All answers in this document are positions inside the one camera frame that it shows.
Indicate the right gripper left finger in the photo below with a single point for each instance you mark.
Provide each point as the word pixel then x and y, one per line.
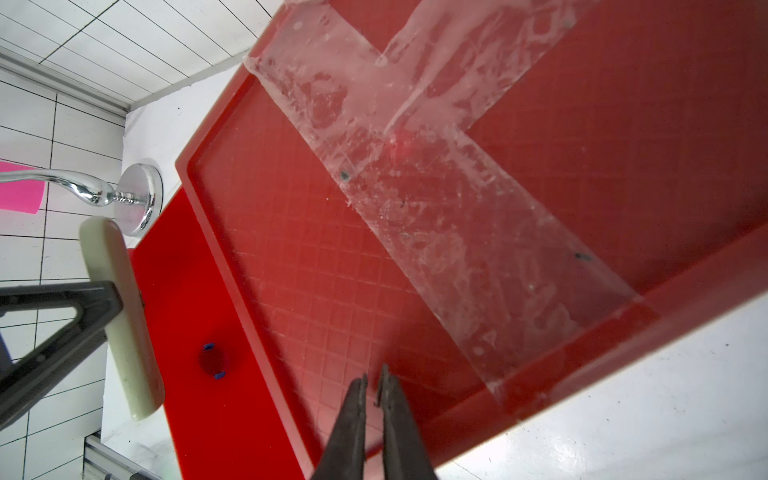
pixel 344 455

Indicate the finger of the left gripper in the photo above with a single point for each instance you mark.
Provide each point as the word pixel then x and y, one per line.
pixel 26 382

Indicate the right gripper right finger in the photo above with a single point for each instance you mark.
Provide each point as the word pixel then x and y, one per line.
pixel 404 455

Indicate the red top drawer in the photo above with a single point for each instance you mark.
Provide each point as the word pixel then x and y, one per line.
pixel 223 421

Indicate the red three-drawer cabinet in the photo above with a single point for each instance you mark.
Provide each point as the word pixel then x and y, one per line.
pixel 502 202

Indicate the chrome glass rack stand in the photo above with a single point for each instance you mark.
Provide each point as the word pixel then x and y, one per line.
pixel 138 194

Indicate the pink wine glass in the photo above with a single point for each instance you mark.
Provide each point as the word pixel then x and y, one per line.
pixel 25 196

